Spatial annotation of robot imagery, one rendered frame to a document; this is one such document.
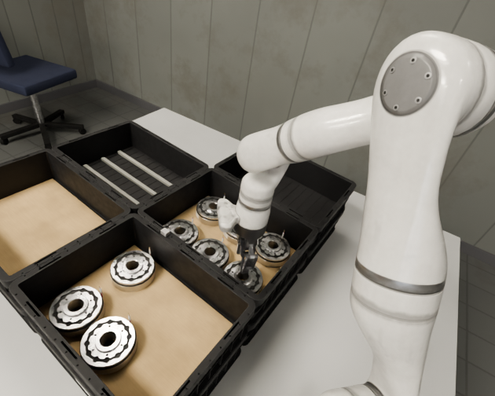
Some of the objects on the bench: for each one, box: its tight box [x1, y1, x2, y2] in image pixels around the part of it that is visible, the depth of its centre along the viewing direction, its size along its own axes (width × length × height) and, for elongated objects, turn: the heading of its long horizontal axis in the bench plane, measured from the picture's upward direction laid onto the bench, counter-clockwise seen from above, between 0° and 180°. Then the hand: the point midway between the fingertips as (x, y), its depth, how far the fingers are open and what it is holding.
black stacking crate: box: [242, 257, 307, 346], centre depth 93 cm, size 40×30×12 cm
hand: (243, 258), depth 77 cm, fingers open, 5 cm apart
